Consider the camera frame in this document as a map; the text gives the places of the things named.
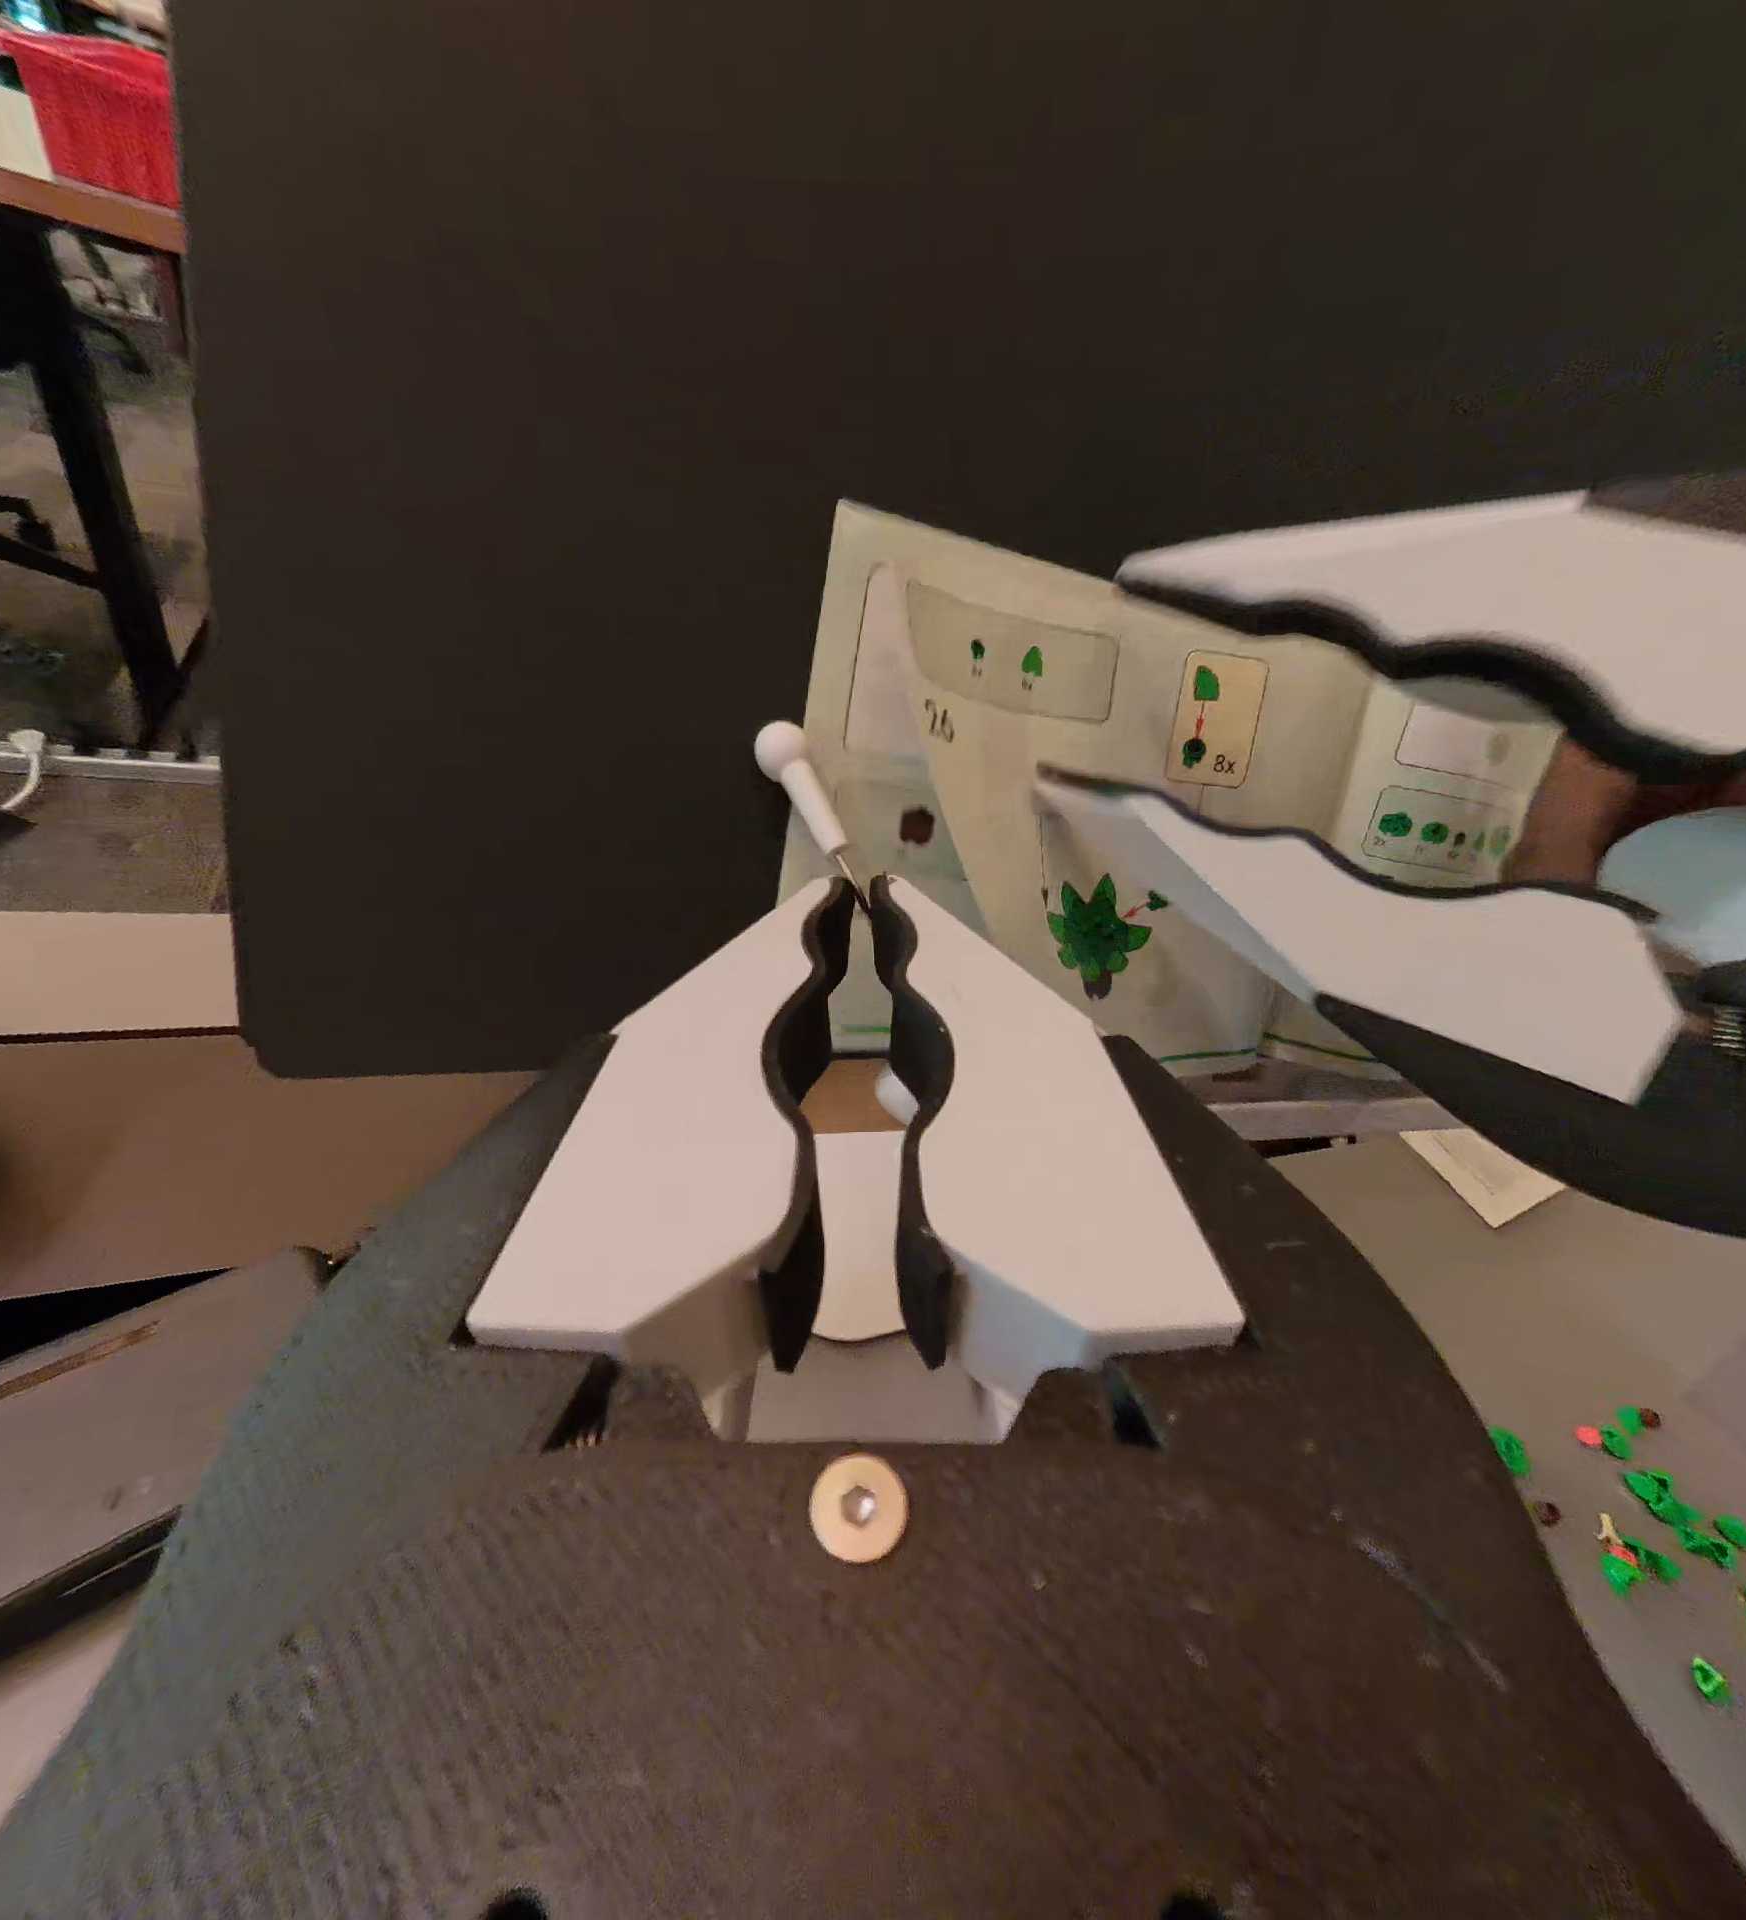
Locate scattered green toy leaf pieces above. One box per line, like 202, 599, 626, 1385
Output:
1485, 1402, 1746, 1862

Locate white paper slip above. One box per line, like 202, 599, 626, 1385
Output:
1397, 1125, 1564, 1232

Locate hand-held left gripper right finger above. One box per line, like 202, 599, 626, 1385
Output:
867, 875, 1253, 1441

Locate toy building instruction booklet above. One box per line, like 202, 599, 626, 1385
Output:
781, 498, 1564, 1086

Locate person's right hand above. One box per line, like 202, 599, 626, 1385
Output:
1518, 728, 1746, 891

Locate red mesh basket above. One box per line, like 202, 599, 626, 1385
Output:
0, 21, 184, 216

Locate wooden desk with black legs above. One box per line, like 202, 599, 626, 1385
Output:
0, 150, 214, 759

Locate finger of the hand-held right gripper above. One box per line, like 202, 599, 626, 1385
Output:
1032, 761, 1692, 1109
1117, 489, 1746, 785

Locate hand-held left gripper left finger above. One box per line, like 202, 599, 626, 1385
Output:
465, 876, 856, 1441

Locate white ball-headed pin tool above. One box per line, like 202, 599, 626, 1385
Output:
752, 720, 863, 899

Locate black backdrop board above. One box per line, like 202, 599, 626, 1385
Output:
165, 0, 1746, 1082

